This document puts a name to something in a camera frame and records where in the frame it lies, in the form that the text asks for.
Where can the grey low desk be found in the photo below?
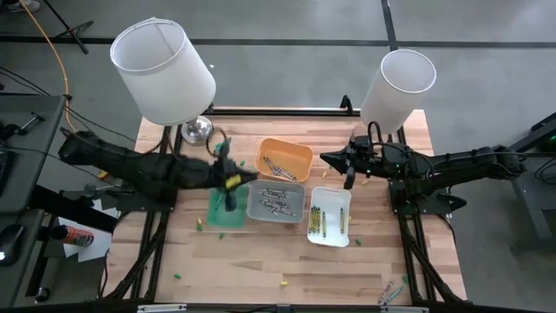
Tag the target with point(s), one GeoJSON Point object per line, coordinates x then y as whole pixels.
{"type": "Point", "coordinates": [17, 282]}

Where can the white plastic bin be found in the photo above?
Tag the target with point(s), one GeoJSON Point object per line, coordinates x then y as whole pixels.
{"type": "Point", "coordinates": [332, 200]}

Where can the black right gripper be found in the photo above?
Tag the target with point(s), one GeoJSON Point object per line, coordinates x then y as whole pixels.
{"type": "Point", "coordinates": [362, 156]}

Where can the person's shoe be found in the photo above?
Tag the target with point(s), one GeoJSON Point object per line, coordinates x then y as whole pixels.
{"type": "Point", "coordinates": [24, 5]}

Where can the white paper sheets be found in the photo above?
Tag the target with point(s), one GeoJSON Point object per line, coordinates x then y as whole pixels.
{"type": "Point", "coordinates": [97, 245]}

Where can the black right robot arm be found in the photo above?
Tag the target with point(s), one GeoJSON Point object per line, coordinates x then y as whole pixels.
{"type": "Point", "coordinates": [456, 165]}

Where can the black metal table frame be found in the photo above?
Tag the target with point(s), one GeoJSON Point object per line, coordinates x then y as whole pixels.
{"type": "Point", "coordinates": [282, 112]}

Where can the black beam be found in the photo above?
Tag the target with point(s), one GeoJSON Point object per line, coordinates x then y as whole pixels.
{"type": "Point", "coordinates": [74, 208]}

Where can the black caster wheel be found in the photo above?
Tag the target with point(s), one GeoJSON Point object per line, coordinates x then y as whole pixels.
{"type": "Point", "coordinates": [42, 295]}

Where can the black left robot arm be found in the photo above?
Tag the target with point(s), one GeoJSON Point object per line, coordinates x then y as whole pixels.
{"type": "Point", "coordinates": [143, 167]}

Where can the black clamp hook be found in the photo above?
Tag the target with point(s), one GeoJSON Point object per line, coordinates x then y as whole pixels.
{"type": "Point", "coordinates": [346, 104]}

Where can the orange plastic bin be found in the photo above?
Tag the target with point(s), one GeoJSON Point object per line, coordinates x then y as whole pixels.
{"type": "Point", "coordinates": [299, 152]}

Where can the black tripod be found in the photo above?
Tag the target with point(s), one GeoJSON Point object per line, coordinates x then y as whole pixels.
{"type": "Point", "coordinates": [71, 32]}

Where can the black frame side table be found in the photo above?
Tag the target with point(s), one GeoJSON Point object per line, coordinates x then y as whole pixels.
{"type": "Point", "coordinates": [521, 182]}

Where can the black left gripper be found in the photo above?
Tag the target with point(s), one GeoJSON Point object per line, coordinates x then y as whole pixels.
{"type": "Point", "coordinates": [226, 167]}

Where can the silver metal bracket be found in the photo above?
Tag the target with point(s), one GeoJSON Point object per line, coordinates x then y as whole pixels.
{"type": "Point", "coordinates": [404, 309]}
{"type": "Point", "coordinates": [161, 308]}

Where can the grey side desk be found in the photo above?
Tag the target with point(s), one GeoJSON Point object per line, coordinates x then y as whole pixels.
{"type": "Point", "coordinates": [35, 113]}

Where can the white shade lamp silver base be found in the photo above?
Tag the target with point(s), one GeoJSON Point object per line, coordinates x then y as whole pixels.
{"type": "Point", "coordinates": [163, 74]}

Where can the grey plastic bin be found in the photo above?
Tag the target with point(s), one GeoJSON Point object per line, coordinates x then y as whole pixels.
{"type": "Point", "coordinates": [295, 191]}

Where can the orange spray can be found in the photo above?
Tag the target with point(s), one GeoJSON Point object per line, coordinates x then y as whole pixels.
{"type": "Point", "coordinates": [76, 236]}

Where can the translucent green plastic bin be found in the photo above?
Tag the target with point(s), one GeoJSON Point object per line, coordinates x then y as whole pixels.
{"type": "Point", "coordinates": [217, 217]}

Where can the black computer mouse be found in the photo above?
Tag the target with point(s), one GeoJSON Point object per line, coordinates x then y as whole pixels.
{"type": "Point", "coordinates": [11, 243]}

